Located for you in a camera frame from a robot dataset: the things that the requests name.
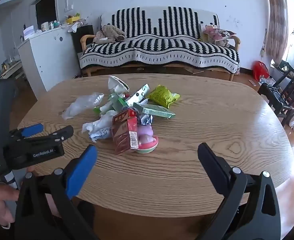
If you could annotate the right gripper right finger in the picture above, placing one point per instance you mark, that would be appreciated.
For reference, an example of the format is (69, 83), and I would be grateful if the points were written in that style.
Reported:
(250, 207)

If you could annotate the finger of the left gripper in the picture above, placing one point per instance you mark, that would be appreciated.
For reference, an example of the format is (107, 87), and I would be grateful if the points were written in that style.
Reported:
(51, 139)
(27, 131)

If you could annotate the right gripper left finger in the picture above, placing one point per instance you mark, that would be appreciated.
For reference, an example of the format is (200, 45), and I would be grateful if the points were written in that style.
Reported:
(45, 209)

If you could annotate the clear plastic bag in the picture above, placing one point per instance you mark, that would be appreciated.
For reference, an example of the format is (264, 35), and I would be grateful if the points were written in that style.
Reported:
(81, 104)

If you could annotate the white tissue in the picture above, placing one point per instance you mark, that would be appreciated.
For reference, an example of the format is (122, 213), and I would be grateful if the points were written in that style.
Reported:
(100, 129)

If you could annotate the red cigarette box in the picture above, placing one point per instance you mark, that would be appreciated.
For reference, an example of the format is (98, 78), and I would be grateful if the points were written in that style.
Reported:
(125, 131)

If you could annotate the crushed white paper bowl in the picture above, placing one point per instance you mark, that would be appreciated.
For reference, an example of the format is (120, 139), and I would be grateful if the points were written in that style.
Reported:
(116, 85)

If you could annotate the silver foil wrapper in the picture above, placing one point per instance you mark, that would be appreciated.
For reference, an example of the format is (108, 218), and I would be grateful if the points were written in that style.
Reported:
(138, 96)

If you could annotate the green plastic tray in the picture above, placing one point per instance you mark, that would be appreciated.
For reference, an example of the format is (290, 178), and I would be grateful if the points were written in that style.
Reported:
(155, 110)

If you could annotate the yellow-green snack bag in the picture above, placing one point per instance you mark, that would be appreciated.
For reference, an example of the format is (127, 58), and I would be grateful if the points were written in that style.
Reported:
(162, 96)

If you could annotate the green white carton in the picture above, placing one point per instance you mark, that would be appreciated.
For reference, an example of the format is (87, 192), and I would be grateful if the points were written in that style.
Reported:
(115, 102)

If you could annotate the blue white paper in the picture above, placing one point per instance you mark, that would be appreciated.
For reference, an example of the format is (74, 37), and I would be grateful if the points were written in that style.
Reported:
(145, 119)

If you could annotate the person left hand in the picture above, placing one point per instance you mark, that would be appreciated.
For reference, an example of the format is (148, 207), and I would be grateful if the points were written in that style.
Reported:
(7, 193)

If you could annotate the white cabinet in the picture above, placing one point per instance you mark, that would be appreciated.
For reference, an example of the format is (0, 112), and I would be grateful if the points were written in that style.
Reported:
(48, 58)

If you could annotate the pink green bowl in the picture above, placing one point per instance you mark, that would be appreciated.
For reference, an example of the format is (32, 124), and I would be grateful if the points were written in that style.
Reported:
(147, 144)

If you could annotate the brown plush toy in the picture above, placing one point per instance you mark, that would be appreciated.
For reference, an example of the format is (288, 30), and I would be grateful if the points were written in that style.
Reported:
(109, 34)

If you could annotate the black wooden chair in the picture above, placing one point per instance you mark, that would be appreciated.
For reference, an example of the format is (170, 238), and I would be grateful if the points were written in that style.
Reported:
(280, 95)

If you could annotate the red plastic bag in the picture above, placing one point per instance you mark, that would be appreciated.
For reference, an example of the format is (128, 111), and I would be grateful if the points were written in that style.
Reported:
(259, 70)

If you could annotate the striped blanket sofa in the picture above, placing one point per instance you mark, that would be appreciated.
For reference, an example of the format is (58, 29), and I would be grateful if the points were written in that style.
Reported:
(164, 35)

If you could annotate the brown patterned curtain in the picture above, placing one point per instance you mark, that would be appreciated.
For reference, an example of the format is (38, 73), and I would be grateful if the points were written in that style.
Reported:
(278, 30)

